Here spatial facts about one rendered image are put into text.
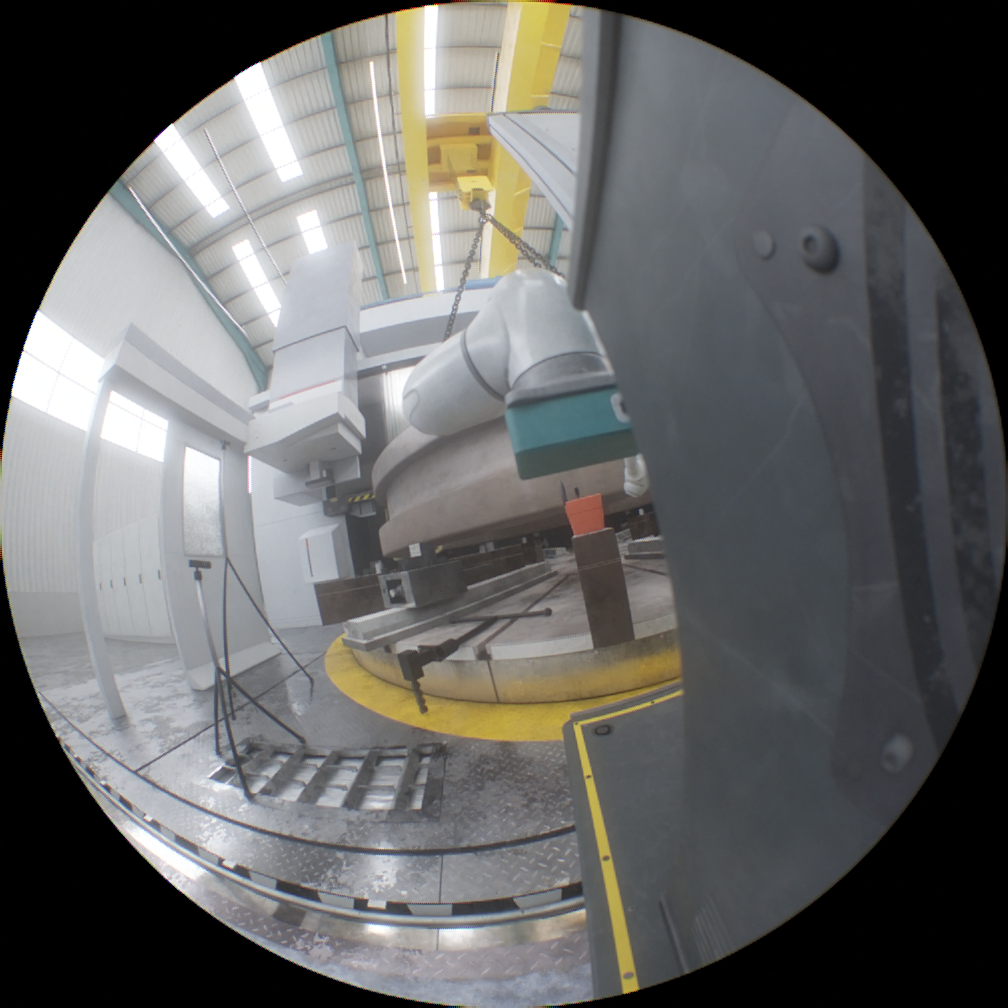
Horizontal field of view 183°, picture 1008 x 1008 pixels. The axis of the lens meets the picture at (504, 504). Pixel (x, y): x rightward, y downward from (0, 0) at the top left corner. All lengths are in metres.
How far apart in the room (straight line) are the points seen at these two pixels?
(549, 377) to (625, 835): 0.58
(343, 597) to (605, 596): 2.37
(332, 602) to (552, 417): 2.74
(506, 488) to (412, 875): 1.78
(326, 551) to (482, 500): 3.32
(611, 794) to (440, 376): 0.69
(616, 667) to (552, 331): 1.19
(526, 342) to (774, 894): 0.50
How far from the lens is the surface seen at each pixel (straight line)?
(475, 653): 1.42
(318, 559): 4.90
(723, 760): 0.15
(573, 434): 0.36
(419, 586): 1.85
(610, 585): 1.01
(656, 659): 1.36
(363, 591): 2.95
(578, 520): 1.12
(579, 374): 0.39
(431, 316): 8.17
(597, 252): 0.16
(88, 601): 2.67
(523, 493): 1.80
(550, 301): 0.46
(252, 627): 3.68
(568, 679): 1.36
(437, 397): 0.54
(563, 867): 0.82
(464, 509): 1.97
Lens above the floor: 0.71
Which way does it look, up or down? 7 degrees up
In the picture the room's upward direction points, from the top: 12 degrees counter-clockwise
